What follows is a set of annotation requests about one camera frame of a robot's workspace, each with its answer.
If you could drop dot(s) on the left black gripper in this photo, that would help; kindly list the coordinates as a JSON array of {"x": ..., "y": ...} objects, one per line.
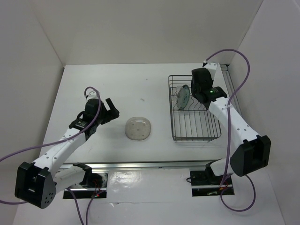
[{"x": 111, "y": 114}]

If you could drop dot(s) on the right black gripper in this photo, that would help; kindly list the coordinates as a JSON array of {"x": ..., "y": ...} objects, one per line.
[{"x": 210, "y": 78}]

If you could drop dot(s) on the blue patterned ceramic plate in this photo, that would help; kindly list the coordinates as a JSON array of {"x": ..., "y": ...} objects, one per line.
[{"x": 182, "y": 96}]

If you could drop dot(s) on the clear ribbed glass plate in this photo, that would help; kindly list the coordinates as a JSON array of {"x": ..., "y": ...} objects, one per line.
[{"x": 174, "y": 99}]

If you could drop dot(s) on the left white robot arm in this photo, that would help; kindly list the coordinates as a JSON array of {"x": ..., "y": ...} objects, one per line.
[{"x": 38, "y": 182}]

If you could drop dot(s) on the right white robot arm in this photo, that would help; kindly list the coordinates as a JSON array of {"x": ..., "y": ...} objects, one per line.
[{"x": 252, "y": 151}]

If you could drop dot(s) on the frosted beige glass plate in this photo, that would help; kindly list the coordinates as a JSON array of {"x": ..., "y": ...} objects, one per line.
[{"x": 138, "y": 128}]

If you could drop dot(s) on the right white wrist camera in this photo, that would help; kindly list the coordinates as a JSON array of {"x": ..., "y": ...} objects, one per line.
[{"x": 211, "y": 67}]

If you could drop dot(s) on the metal wire dish rack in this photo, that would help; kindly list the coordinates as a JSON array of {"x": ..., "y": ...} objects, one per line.
[{"x": 194, "y": 122}]

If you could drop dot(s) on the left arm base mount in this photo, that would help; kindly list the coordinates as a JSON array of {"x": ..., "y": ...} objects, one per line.
[{"x": 97, "y": 186}]

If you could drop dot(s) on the aluminium front rail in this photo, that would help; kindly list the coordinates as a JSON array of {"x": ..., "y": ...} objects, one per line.
[{"x": 150, "y": 164}]

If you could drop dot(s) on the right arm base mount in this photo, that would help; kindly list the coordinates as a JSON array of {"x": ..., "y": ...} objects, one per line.
[{"x": 201, "y": 185}]

